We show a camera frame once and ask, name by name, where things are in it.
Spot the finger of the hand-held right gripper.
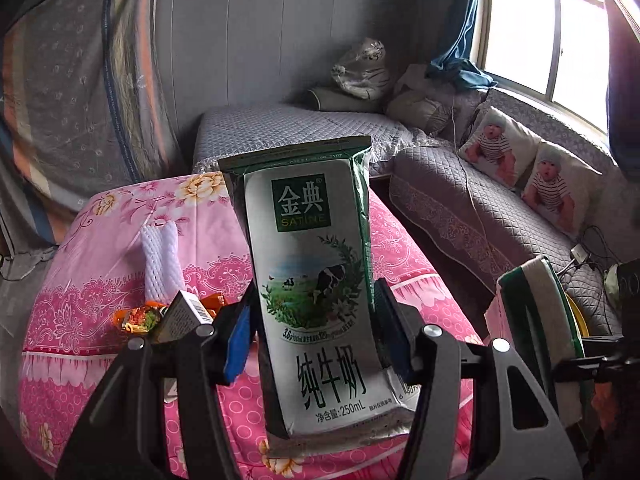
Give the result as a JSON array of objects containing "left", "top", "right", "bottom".
[{"left": 550, "top": 337, "right": 640, "bottom": 386}]

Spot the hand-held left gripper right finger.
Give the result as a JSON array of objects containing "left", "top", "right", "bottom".
[{"left": 372, "top": 277, "right": 583, "bottom": 480}]

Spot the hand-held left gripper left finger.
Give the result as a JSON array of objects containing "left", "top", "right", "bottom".
[{"left": 55, "top": 280, "right": 261, "bottom": 480}]

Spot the small printed cardboard box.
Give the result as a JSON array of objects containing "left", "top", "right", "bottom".
[{"left": 150, "top": 290, "right": 218, "bottom": 343}]

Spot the white green tissue packet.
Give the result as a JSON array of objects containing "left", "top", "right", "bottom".
[{"left": 484, "top": 254, "right": 587, "bottom": 423}]

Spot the orange snack wrapper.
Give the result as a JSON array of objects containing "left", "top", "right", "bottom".
[{"left": 114, "top": 294, "right": 228, "bottom": 336}]

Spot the white foam net sleeve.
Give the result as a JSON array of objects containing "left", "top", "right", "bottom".
[{"left": 140, "top": 222, "right": 183, "bottom": 303}]

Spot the green white milk carton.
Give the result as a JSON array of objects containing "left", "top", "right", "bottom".
[{"left": 217, "top": 135, "right": 423, "bottom": 458}]

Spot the light green cloth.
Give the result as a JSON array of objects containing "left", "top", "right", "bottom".
[{"left": 602, "top": 265, "right": 621, "bottom": 306}]

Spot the pink floral tablecloth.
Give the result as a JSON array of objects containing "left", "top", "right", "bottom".
[{"left": 17, "top": 172, "right": 488, "bottom": 480}]

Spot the baby print pillow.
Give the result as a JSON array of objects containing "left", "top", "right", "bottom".
[
  {"left": 457, "top": 106, "right": 543, "bottom": 188},
  {"left": 520, "top": 140, "right": 603, "bottom": 233}
]

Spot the purple grey curtain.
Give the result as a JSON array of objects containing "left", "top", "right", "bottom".
[{"left": 602, "top": 0, "right": 640, "bottom": 181}]

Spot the grey fringed cushion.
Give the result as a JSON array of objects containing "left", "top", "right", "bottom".
[{"left": 386, "top": 91, "right": 453, "bottom": 136}]

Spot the grey quilted corner sofa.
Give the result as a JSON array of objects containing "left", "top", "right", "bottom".
[{"left": 192, "top": 87, "right": 640, "bottom": 336}]

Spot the grey bolster pillow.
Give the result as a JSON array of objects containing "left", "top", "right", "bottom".
[{"left": 307, "top": 86, "right": 386, "bottom": 113}]

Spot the bundled grey quilted cover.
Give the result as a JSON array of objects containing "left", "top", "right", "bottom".
[{"left": 392, "top": 62, "right": 453, "bottom": 101}]

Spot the plush tiger in plastic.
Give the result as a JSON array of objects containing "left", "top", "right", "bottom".
[{"left": 331, "top": 37, "right": 392, "bottom": 101}]

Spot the window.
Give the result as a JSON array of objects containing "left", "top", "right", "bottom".
[{"left": 475, "top": 0, "right": 616, "bottom": 116}]

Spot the blue curtain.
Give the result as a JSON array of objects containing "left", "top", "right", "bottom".
[{"left": 427, "top": 0, "right": 498, "bottom": 91}]

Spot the black power cable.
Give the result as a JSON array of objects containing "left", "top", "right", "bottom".
[{"left": 557, "top": 225, "right": 621, "bottom": 281}]

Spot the white cable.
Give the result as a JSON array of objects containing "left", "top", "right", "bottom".
[{"left": 447, "top": 95, "right": 506, "bottom": 271}]

